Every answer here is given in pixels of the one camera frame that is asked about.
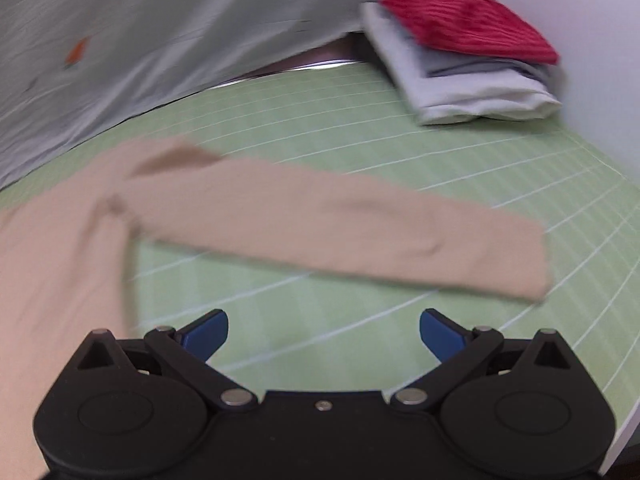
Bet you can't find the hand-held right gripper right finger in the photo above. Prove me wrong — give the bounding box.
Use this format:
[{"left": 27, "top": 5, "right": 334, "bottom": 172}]
[{"left": 391, "top": 309, "right": 576, "bottom": 411}]

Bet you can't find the green grid mat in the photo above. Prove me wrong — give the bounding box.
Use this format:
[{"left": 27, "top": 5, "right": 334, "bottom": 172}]
[{"left": 0, "top": 60, "right": 640, "bottom": 431}]

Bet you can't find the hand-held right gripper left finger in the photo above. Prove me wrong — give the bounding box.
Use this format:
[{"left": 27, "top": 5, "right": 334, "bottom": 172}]
[{"left": 75, "top": 310, "right": 258, "bottom": 411}]

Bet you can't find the grey printed bed sheet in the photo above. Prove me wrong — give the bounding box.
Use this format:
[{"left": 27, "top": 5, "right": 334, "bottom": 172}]
[{"left": 0, "top": 0, "right": 416, "bottom": 191}]

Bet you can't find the red folded garment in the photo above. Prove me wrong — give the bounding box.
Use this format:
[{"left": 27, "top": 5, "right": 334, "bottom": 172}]
[{"left": 376, "top": 0, "right": 560, "bottom": 66}]

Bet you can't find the beige long-sleeve shirt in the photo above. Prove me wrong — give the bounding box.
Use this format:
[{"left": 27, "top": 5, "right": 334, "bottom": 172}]
[{"left": 0, "top": 137, "right": 553, "bottom": 480}]

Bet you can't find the light grey folded garment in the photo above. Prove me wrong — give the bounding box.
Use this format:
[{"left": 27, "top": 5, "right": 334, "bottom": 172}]
[{"left": 360, "top": 2, "right": 563, "bottom": 126}]

